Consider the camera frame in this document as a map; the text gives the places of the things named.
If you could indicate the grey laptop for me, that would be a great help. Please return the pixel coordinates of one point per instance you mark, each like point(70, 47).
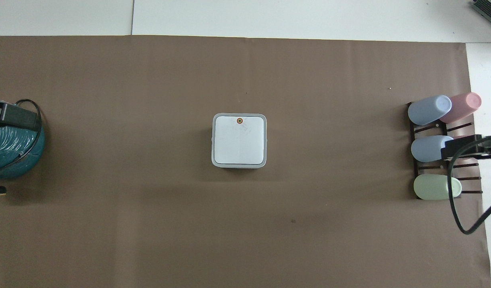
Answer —
point(489, 7)

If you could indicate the green plastic cup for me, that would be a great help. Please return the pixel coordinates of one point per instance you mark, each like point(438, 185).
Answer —
point(433, 187)

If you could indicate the blue plastic cup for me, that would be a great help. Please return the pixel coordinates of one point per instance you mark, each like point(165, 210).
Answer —
point(428, 110)
point(427, 148)

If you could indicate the pink plastic cup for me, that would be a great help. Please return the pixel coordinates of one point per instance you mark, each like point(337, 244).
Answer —
point(464, 105)

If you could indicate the white square trash can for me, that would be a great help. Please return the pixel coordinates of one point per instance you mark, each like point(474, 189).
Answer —
point(239, 144)

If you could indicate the black cup rack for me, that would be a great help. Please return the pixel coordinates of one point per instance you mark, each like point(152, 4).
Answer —
point(412, 168)

